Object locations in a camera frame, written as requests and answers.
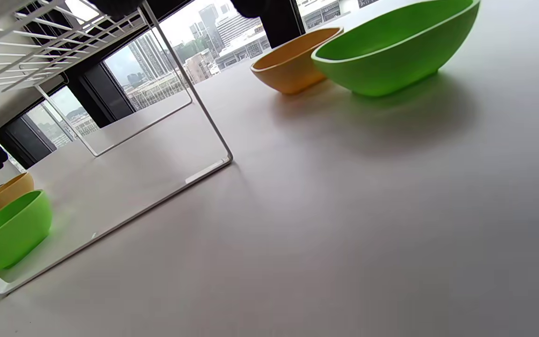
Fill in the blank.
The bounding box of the person's right hand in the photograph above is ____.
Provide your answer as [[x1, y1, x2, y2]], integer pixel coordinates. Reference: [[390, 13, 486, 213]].
[[88, 0, 266, 22]]

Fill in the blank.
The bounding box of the green small dish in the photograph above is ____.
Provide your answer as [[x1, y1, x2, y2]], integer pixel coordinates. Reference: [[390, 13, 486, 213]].
[[0, 189, 53, 271], [311, 0, 481, 98]]

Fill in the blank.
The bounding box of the yellow small dish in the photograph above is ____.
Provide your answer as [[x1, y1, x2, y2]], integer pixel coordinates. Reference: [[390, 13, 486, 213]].
[[251, 27, 344, 95], [0, 172, 35, 215]]

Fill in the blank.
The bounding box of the white wire kitchen shelf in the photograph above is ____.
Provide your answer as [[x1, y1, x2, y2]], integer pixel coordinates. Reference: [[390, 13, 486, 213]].
[[0, 0, 233, 296]]

